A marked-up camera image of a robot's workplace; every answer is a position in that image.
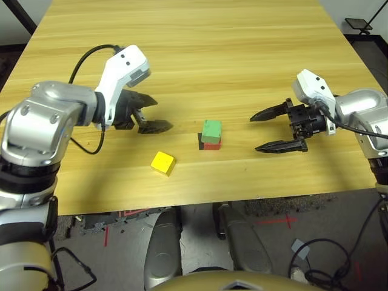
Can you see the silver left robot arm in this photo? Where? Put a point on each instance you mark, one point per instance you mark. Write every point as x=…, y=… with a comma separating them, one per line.
x=45, y=121

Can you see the black square stand plate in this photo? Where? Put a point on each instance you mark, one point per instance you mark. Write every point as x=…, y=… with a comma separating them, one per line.
x=359, y=23

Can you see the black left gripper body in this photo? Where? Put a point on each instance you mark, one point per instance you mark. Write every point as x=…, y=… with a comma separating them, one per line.
x=121, y=109

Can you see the yellow wooden block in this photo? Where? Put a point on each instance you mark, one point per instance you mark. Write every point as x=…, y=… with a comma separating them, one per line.
x=162, y=160

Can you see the grey paper tag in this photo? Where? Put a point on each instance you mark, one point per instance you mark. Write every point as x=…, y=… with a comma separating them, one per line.
x=300, y=249

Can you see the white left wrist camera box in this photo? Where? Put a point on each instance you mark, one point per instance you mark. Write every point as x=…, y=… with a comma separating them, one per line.
x=121, y=69

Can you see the black diagonal beam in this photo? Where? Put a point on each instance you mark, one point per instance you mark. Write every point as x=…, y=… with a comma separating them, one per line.
x=22, y=16

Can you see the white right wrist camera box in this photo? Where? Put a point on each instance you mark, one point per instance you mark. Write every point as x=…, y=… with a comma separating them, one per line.
x=309, y=83

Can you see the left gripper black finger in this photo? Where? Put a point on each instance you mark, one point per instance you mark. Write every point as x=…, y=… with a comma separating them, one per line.
x=144, y=99
x=156, y=125

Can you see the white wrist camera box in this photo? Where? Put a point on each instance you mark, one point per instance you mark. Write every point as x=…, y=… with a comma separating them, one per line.
x=309, y=83
x=121, y=69

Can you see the gold robot torso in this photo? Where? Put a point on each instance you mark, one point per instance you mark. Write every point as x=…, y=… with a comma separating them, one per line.
x=197, y=282

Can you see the thin black stand pole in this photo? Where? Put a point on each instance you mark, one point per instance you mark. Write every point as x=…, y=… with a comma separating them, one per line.
x=377, y=10

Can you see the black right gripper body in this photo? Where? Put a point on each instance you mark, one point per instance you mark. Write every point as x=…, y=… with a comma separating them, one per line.
x=306, y=121

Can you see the red wooden block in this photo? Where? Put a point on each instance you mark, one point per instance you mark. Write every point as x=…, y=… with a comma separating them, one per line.
x=212, y=146

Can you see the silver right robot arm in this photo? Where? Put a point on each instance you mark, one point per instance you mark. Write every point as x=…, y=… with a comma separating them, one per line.
x=363, y=103

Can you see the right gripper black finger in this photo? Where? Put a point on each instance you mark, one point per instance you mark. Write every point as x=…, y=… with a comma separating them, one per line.
x=282, y=147
x=269, y=114

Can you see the green wooden block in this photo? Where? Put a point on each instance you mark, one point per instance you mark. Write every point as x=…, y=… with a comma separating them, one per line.
x=211, y=130

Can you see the grey robot left leg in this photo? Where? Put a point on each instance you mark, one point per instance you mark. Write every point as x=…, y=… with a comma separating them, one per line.
x=163, y=248

